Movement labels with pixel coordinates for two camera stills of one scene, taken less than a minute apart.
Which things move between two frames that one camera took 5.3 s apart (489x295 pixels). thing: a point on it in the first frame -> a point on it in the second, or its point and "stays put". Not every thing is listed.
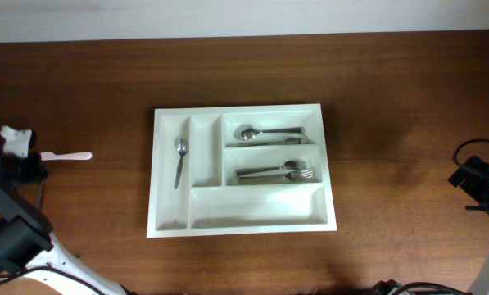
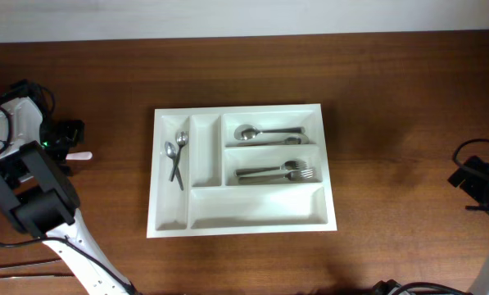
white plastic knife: x=49 y=156 stays put
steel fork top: x=294 y=174 stays put
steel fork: x=287 y=165 stays put
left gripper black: x=31 y=170 -> x=74 y=131
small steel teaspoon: x=182 y=147 -> x=181 y=139
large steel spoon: x=248 y=132 stays put
